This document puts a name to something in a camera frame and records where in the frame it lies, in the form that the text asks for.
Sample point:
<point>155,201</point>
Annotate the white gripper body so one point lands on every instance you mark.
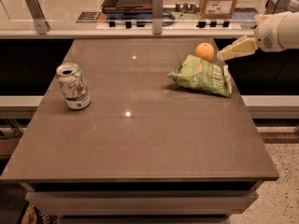
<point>267,32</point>

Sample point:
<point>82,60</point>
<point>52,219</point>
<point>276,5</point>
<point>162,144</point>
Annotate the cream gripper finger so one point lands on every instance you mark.
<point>242,39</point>
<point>239,50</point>

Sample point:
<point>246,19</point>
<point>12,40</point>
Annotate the orange fruit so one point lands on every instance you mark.
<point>205,51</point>

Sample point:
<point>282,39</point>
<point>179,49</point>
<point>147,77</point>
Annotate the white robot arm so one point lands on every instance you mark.
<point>290,34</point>

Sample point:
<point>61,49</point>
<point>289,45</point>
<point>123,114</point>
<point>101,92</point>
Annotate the white green 7up can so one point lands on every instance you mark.
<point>73,85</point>

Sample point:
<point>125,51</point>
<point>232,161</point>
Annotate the cardboard box with label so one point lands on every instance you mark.
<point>217,9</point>

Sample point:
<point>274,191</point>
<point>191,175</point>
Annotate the green chip bag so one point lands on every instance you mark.
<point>200,75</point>

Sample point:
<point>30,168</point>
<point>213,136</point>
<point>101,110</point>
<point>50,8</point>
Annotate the white table drawer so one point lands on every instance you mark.
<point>148,203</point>

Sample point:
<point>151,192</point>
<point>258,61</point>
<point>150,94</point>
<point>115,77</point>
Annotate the snack bag under table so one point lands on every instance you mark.
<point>33,216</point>

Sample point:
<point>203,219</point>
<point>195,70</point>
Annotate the right metal glass bracket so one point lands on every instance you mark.
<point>277,6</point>

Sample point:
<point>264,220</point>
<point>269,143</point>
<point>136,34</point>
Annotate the metal glass bracket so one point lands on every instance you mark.
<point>157,16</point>
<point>277,6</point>
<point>41,25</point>

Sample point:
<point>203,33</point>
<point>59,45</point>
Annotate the middle metal glass bracket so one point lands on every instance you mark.
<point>157,16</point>

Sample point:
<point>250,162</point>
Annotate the left metal glass bracket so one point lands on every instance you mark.
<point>41,25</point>

